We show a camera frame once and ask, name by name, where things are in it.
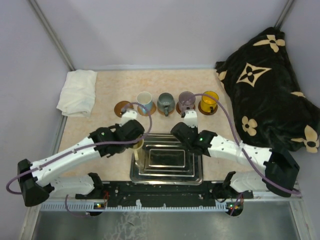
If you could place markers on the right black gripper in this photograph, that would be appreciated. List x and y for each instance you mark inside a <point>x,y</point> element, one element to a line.
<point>195,128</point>

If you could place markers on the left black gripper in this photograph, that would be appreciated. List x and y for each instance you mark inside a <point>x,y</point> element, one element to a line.
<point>120,125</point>

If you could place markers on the cream mug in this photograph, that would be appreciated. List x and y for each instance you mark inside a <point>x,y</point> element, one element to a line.
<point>137,149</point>

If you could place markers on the brown wooden coaster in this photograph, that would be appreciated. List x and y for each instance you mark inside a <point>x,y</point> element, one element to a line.
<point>177,108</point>
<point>118,108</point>
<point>144,112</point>
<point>212,110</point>

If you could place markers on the white and blue mug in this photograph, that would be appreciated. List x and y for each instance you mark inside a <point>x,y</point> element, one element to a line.
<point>145,98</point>

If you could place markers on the woven rattan coaster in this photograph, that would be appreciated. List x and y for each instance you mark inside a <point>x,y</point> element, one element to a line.
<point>165,110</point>

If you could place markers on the yellow glass mug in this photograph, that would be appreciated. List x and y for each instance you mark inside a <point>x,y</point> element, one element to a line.
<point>207,101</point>

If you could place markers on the purple mug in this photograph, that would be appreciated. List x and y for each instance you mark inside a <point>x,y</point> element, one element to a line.
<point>186,100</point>

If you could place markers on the grey metal mug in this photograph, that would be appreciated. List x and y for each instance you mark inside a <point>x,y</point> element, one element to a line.
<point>166,99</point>

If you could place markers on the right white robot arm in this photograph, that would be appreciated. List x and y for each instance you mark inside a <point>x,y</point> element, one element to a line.
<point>273,169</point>

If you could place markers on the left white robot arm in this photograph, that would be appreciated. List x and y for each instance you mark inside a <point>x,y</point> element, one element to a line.
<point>42,179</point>

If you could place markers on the metal tray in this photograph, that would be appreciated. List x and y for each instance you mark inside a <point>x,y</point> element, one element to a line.
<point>164,161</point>

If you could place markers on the white folded cloth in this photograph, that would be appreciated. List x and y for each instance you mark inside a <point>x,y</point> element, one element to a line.
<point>77,97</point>

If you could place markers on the black floral blanket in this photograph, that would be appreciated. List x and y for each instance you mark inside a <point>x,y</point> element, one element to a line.
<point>269,108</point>

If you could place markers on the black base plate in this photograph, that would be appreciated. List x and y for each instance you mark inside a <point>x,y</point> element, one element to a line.
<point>114,189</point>

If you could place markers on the aluminium frame rail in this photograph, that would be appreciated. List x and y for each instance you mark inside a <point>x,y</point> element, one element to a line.
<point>160,203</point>

